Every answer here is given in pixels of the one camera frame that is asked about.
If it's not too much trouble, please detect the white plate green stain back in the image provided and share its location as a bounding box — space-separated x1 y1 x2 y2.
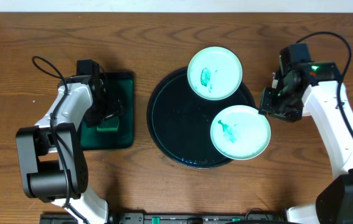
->
187 47 243 101

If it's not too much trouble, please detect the white plate green stain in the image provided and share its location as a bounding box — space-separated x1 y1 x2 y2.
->
187 47 243 101
210 105 271 161

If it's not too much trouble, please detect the green scouring sponge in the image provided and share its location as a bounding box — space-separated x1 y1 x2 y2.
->
96 116 120 133

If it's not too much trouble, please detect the white plate green stain front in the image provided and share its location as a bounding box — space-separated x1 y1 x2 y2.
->
210 105 271 161

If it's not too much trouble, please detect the black rectangular tray green liquid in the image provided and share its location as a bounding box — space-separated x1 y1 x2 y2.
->
78 72 134 151

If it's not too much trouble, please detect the round black serving tray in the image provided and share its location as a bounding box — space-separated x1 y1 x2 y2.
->
146 67 256 169

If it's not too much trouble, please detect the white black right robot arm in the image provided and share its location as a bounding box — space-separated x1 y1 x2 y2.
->
260 66 353 223

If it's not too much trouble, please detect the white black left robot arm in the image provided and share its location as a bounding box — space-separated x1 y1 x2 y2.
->
16 73 117 223

